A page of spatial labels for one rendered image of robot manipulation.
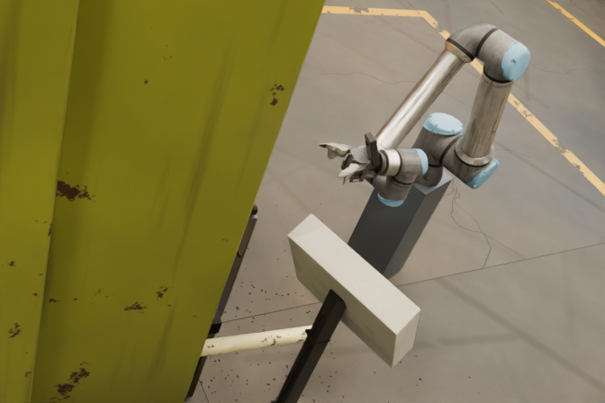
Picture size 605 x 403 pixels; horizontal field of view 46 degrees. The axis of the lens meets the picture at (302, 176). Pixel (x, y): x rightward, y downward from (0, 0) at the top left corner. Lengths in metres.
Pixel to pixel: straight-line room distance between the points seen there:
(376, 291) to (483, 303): 2.03
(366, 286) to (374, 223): 1.59
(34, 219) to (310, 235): 0.65
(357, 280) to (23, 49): 0.88
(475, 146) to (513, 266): 1.28
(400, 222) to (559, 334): 1.06
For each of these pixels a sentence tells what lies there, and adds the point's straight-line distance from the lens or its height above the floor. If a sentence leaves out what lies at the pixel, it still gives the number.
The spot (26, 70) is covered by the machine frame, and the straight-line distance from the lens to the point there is 1.12.
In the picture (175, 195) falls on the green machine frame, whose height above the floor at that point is 1.29.
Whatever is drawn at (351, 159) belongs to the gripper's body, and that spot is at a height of 0.99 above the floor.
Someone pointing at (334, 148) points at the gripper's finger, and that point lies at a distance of 2.30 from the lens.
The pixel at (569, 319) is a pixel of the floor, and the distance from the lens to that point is 3.86.
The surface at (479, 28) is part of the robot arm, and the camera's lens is 2.50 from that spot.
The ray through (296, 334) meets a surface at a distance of 2.19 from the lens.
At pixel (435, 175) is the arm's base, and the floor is 0.65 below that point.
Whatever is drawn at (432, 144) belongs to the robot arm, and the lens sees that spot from 2.94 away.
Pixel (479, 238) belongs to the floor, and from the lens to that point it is 3.97.
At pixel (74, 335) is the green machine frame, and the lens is 1.77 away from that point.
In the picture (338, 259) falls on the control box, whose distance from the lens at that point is 1.65.
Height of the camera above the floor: 2.28
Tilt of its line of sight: 37 degrees down
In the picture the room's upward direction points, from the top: 22 degrees clockwise
